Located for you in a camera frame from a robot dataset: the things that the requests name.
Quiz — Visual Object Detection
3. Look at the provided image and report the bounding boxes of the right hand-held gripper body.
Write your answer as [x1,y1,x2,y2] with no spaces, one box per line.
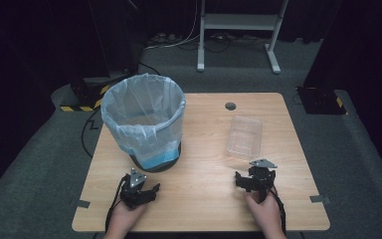
[247,158,279,202]

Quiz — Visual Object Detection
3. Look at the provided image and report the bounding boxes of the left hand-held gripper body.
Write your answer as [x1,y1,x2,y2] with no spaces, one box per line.
[118,167,156,210]

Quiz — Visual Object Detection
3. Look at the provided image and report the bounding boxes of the clear plastic container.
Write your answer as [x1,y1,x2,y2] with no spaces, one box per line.
[225,115,264,160]

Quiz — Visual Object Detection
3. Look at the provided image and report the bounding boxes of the person's left hand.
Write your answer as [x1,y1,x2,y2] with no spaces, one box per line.
[106,198,148,235]

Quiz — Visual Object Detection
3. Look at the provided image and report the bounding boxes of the person's right hand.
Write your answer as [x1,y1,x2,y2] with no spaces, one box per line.
[244,189,285,236]

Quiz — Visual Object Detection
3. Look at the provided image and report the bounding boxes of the black trash bin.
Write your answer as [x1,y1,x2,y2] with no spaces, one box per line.
[128,141,183,173]

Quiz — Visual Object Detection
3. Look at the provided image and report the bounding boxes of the trash bin with white liner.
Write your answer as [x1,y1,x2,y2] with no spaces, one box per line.
[99,73,187,171]

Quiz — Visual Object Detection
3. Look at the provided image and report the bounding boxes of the black stand base striped edge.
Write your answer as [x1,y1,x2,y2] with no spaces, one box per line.
[59,75,137,113]
[295,86,349,117]

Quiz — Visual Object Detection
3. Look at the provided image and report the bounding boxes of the white metal stand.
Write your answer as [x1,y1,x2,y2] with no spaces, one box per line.
[196,0,289,75]

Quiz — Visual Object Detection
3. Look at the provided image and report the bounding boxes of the left hand-held gripper black cable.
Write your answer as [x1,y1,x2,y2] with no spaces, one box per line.
[104,173,129,233]

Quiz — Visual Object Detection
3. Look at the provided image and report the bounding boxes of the hand-held gripper black cable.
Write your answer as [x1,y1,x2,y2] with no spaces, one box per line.
[268,184,287,234]
[104,173,129,233]

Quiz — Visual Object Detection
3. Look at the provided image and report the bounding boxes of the right hand-held gripper black cable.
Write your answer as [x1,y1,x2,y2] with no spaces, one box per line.
[268,184,287,234]

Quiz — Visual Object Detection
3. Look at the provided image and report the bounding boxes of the black floor cable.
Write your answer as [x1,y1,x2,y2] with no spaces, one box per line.
[81,108,102,159]

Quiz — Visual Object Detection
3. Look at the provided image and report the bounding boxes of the tangle of black floor cables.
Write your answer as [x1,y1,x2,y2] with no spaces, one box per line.
[178,32,271,54]

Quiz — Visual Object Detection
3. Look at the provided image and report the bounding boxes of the white floor cable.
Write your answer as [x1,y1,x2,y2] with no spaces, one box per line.
[143,0,202,51]

